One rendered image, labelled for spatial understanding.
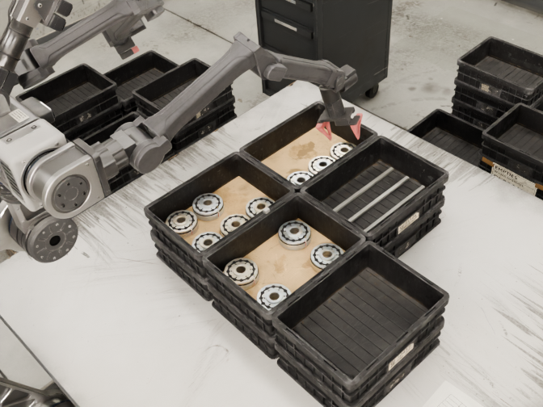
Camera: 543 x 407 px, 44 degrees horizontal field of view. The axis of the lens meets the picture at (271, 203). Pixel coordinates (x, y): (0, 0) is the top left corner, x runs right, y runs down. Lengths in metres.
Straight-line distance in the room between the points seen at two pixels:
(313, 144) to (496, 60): 1.44
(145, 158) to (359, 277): 0.80
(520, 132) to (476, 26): 1.86
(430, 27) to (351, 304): 3.19
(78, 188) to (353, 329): 0.87
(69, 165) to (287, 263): 0.86
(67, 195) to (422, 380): 1.10
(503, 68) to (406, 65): 1.01
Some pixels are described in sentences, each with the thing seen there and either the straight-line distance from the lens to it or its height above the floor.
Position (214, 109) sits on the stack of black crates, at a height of 0.49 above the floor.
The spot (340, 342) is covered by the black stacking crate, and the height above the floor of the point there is 0.83.
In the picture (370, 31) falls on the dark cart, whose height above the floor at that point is 0.50.
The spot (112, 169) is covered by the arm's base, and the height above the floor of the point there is 1.45.
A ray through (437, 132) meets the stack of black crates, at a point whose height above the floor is 0.27.
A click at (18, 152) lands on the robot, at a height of 1.53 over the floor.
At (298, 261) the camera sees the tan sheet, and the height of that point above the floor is 0.83.
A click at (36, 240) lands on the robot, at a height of 1.17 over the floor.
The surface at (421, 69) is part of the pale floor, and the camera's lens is 4.44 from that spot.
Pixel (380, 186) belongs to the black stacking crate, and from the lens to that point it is 2.33.
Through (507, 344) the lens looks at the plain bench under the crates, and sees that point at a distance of 2.13.
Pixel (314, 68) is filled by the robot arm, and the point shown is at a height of 1.36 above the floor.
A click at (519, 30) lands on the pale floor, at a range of 4.96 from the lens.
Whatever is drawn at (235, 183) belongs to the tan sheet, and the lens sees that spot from 2.36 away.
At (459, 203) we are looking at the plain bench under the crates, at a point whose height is 0.70.
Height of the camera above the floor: 2.40
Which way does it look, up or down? 44 degrees down
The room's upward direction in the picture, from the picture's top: 5 degrees counter-clockwise
